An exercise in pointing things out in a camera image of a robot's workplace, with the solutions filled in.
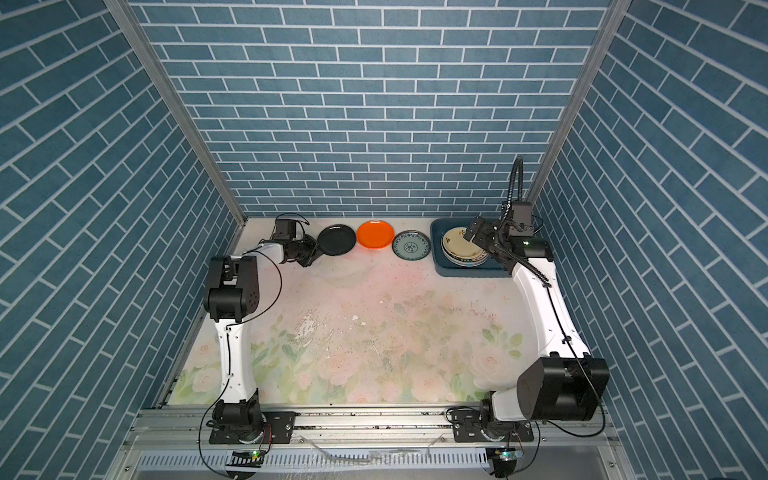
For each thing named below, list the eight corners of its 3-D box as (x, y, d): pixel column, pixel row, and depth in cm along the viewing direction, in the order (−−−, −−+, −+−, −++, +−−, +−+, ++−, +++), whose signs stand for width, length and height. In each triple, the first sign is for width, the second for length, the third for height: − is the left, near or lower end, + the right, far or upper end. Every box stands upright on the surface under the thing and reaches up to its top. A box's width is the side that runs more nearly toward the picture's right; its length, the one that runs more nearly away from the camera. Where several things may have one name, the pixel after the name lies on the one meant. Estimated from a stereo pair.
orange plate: (355, 248, 114) (354, 244, 112) (358, 223, 122) (358, 219, 121) (394, 248, 114) (394, 244, 112) (394, 223, 122) (394, 219, 121)
